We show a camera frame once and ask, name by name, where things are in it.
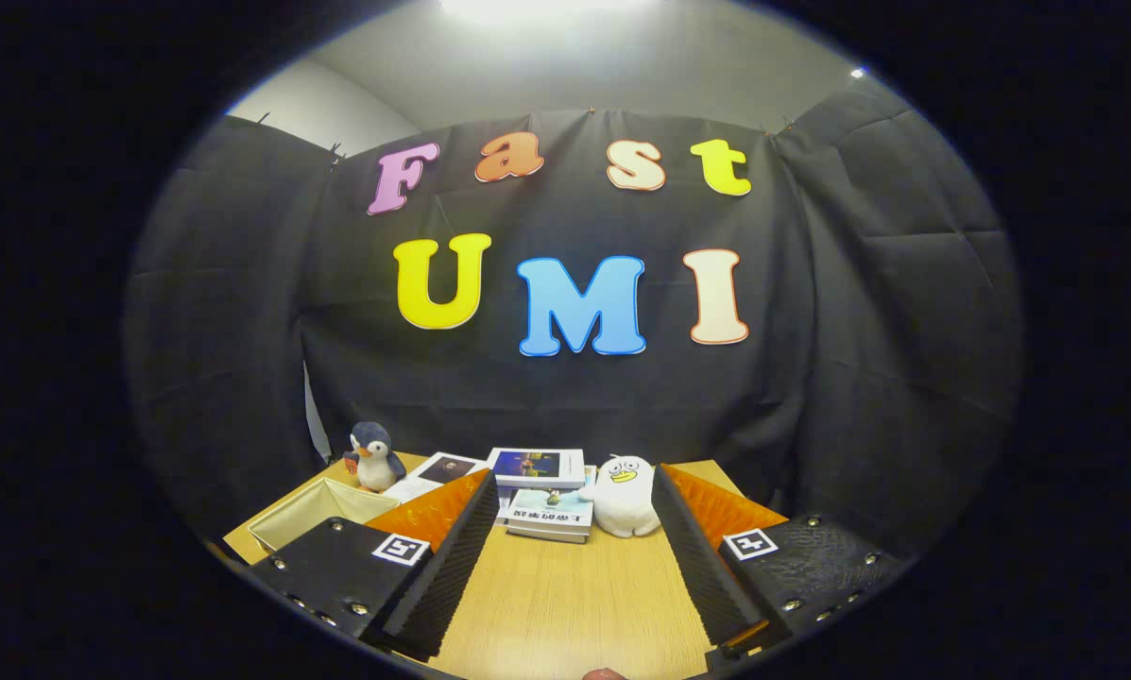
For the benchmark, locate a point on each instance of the beige fabric storage box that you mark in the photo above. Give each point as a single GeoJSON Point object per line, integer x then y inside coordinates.
{"type": "Point", "coordinates": [315, 515]}

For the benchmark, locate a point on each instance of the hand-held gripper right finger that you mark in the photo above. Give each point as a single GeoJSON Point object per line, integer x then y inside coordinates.
{"type": "Point", "coordinates": [702, 576]}

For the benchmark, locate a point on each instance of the thick grey book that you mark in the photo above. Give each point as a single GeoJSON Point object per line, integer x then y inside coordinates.
{"type": "Point", "coordinates": [546, 535]}

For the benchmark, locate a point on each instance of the white book dark blue picture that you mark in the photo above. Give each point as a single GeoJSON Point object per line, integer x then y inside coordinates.
{"type": "Point", "coordinates": [537, 467]}

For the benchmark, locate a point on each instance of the grey penguin plush toy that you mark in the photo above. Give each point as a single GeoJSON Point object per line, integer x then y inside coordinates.
{"type": "Point", "coordinates": [376, 463]}

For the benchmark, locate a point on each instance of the white duck plush toy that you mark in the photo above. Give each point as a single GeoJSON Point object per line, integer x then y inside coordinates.
{"type": "Point", "coordinates": [622, 501]}

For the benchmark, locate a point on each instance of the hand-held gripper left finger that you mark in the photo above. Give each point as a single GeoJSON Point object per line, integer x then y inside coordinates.
{"type": "Point", "coordinates": [442, 576]}

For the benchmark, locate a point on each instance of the teal cover book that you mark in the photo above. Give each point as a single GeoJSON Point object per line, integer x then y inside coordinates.
{"type": "Point", "coordinates": [551, 508]}

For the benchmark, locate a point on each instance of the white book portrait cover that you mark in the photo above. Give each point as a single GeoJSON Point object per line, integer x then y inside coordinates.
{"type": "Point", "coordinates": [437, 472]}

